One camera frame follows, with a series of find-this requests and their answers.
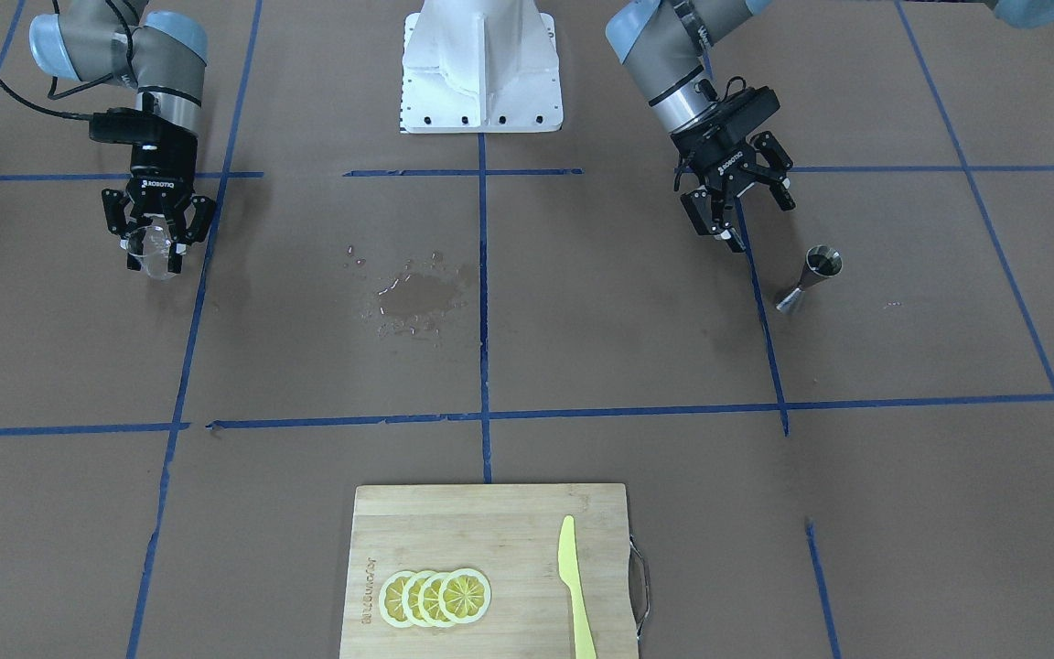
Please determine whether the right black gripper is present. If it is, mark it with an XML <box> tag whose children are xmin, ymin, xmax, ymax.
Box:
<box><xmin>102</xmin><ymin>124</ymin><xmax>217</xmax><ymax>274</ymax></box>

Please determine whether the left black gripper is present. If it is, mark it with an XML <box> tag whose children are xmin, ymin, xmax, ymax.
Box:
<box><xmin>671</xmin><ymin>88</ymin><xmax>796</xmax><ymax>254</ymax></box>

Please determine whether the clear glass cup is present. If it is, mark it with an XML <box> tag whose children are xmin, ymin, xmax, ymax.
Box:
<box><xmin>129</xmin><ymin>214</ymin><xmax>176</xmax><ymax>282</ymax></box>

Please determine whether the steel jigger measuring cup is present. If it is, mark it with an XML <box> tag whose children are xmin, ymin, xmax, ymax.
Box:
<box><xmin>775</xmin><ymin>243</ymin><xmax>844</xmax><ymax>314</ymax></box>

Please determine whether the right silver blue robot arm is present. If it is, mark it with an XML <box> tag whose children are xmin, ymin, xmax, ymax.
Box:
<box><xmin>30</xmin><ymin>1</ymin><xmax>216</xmax><ymax>280</ymax></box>

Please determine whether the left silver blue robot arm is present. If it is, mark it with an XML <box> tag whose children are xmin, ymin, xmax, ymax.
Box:
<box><xmin>606</xmin><ymin>1</ymin><xmax>795</xmax><ymax>252</ymax></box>

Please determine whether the yellow plastic knife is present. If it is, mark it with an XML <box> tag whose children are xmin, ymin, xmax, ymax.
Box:
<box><xmin>557</xmin><ymin>513</ymin><xmax>597</xmax><ymax>658</ymax></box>

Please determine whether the wooden cutting board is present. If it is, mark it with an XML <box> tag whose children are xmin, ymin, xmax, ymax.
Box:
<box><xmin>339</xmin><ymin>483</ymin><xmax>640</xmax><ymax>658</ymax></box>

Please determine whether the lemon slice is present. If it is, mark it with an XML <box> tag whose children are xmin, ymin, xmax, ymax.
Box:
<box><xmin>415</xmin><ymin>571</ymin><xmax>455</xmax><ymax>627</ymax></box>
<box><xmin>380</xmin><ymin>570</ymin><xmax>415</xmax><ymax>629</ymax></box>
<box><xmin>438</xmin><ymin>567</ymin><xmax>492</xmax><ymax>624</ymax></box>
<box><xmin>399</xmin><ymin>570</ymin><xmax>435</xmax><ymax>627</ymax></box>

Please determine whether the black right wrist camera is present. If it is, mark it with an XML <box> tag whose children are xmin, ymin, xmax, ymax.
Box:
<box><xmin>89</xmin><ymin>108</ymin><xmax>165</xmax><ymax>146</ymax></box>

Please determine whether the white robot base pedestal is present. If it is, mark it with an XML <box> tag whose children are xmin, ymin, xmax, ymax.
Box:
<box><xmin>399</xmin><ymin>1</ymin><xmax>565</xmax><ymax>135</ymax></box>

